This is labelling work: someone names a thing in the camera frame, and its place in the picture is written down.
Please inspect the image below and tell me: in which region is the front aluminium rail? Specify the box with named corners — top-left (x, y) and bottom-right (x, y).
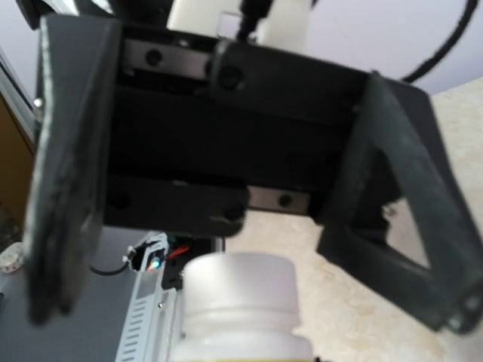
top-left (115, 232), bottom-right (181, 362)

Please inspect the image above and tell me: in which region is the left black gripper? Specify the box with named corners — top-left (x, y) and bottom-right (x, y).
top-left (104, 27), bottom-right (368, 237)

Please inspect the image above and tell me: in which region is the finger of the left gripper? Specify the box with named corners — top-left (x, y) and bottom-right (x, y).
top-left (23, 15), bottom-right (122, 326)
top-left (317, 73), bottom-right (482, 334)

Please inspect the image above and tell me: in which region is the small white pill bottle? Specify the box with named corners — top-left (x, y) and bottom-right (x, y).
top-left (170, 253), bottom-right (314, 361)

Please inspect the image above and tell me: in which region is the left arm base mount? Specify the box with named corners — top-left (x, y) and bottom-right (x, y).
top-left (124, 232), bottom-right (226, 290)

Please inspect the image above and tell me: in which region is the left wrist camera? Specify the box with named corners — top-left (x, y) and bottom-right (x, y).
top-left (167, 0), bottom-right (317, 53)

